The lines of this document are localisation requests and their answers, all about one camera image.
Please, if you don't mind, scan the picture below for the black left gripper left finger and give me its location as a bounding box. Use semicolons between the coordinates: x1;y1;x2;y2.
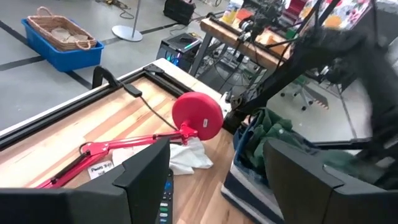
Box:
0;138;171;224

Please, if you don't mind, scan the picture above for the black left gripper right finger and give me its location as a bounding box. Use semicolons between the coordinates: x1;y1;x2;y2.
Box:
264;138;398;224

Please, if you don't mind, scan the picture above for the green sweatshirt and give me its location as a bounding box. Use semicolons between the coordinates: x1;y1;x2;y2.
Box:
241;107;384;185

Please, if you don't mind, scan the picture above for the white paper note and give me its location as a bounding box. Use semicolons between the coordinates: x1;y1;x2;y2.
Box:
86;159;116;180

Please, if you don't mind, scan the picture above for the navy grey fabric basket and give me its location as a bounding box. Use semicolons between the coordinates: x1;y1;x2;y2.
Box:
220;119;312;224

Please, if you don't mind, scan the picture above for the black remote control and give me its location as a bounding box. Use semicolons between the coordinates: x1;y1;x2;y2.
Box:
156;167;175;224

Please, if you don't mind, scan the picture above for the white crumpled cloth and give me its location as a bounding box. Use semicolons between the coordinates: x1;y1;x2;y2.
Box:
111;136;215;176

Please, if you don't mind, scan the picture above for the office chair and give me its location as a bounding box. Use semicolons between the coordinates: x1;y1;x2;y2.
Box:
279;75;315;112

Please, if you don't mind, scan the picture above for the red desk lamp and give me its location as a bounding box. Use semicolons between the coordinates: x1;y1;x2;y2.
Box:
35;91;224;190

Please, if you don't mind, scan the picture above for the blue plastic bin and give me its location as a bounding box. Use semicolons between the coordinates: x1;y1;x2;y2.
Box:
21;17;105;73

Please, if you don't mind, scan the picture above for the wooden workbench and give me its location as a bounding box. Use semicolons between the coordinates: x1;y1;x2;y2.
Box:
199;17;295;72

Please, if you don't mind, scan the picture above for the wicker basket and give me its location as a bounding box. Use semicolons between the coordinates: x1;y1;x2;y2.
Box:
26;6;98;52

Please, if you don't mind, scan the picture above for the grey floor stand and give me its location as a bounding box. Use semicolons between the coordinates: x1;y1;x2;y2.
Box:
111;0;144;43

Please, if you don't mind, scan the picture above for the black computer tower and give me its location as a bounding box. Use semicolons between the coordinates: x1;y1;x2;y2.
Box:
155;32;203;73

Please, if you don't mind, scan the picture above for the colourful floral cloth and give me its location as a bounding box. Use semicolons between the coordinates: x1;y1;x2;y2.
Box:
297;0;373;31

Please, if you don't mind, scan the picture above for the yellow bottle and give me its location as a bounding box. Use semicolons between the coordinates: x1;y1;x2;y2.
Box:
221;0;244;25

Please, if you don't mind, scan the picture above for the black box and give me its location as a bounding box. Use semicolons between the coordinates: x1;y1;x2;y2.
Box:
162;0;197;26

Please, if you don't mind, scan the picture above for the black table frame rail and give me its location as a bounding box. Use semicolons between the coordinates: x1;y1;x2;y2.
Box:
0;63;185;151

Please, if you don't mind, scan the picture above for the black rig frame strut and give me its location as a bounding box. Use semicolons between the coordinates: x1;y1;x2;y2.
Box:
223;40;315;134

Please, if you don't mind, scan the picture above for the black cable with adapter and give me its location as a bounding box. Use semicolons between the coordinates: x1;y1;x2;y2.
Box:
121;82;180;132

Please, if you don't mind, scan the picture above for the black clamp handle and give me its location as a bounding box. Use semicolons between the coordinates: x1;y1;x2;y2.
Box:
91;65;123;91

